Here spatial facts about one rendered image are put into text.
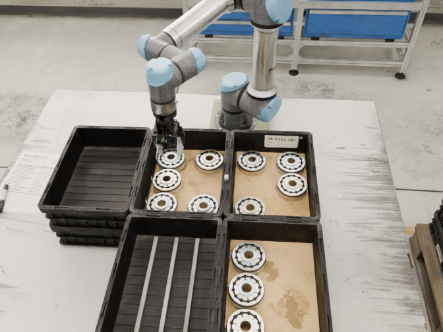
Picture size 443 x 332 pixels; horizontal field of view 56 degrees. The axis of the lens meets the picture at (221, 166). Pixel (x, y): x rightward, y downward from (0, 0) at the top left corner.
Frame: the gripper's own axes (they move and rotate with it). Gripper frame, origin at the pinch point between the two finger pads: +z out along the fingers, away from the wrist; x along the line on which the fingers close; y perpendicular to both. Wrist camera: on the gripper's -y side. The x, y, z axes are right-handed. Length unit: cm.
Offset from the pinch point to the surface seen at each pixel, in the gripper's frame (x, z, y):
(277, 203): 36.6, 15.8, 6.3
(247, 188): 26.2, 16.1, 0.4
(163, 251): 0.4, 17.4, 27.4
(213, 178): 13.5, 16.4, -4.0
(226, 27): 6, 59, -193
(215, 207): 15.6, 13.7, 11.3
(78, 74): -115, 102, -184
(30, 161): -67, 32, -21
